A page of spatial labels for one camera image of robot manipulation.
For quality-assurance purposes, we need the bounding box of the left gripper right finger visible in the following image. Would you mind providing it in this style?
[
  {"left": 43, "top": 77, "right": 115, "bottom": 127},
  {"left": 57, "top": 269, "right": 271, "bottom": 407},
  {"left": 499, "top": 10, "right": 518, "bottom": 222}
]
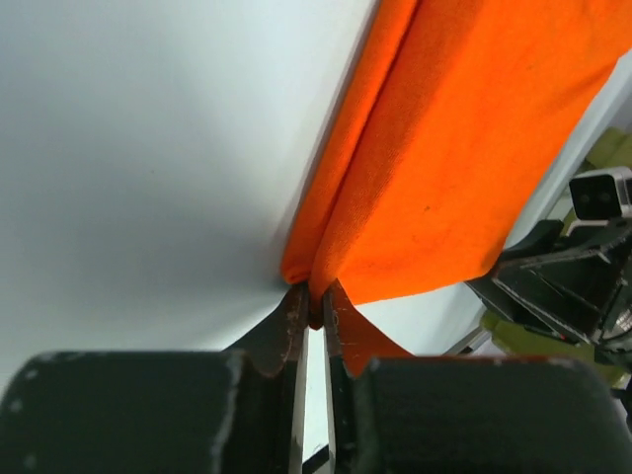
[{"left": 321, "top": 280, "right": 412, "bottom": 473}]

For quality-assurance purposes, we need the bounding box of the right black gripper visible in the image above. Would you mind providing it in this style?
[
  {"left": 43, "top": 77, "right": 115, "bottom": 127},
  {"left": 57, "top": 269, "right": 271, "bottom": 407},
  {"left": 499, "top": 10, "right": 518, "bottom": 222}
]
[{"left": 467, "top": 218, "right": 631, "bottom": 365}]

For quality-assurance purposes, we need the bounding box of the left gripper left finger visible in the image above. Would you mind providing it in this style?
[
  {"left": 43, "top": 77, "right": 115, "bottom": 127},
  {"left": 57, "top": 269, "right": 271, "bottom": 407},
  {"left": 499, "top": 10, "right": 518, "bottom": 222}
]
[{"left": 221, "top": 283, "right": 309, "bottom": 473}]

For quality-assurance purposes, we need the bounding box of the orange t shirt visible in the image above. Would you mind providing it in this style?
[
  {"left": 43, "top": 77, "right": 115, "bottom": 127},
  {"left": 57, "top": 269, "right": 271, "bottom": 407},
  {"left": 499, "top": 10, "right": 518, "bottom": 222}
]
[{"left": 280, "top": 1, "right": 631, "bottom": 303}]

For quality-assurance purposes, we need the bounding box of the olive green plastic basket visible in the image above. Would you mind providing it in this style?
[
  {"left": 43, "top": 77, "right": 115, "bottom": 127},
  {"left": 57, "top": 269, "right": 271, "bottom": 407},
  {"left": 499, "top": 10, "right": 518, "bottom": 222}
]
[{"left": 480, "top": 127, "right": 631, "bottom": 386}]

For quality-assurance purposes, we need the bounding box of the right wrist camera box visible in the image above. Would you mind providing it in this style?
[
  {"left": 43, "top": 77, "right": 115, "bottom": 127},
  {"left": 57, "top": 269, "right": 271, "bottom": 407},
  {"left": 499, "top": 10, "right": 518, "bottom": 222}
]
[{"left": 569, "top": 166, "right": 631, "bottom": 221}]

